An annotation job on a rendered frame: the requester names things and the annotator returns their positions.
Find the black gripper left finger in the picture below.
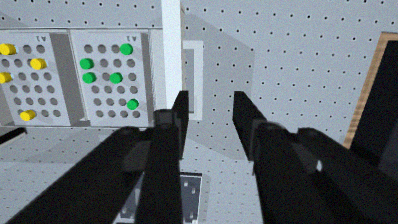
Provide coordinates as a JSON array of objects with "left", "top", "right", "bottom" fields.
[{"left": 5, "top": 91, "right": 189, "bottom": 224}]

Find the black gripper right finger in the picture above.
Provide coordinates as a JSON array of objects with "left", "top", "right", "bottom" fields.
[{"left": 232, "top": 91, "right": 398, "bottom": 224}]

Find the grey rack with round holes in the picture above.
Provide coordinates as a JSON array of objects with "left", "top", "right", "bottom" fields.
[
  {"left": 73, "top": 33, "right": 154, "bottom": 127},
  {"left": 0, "top": 33, "right": 85, "bottom": 126}
]

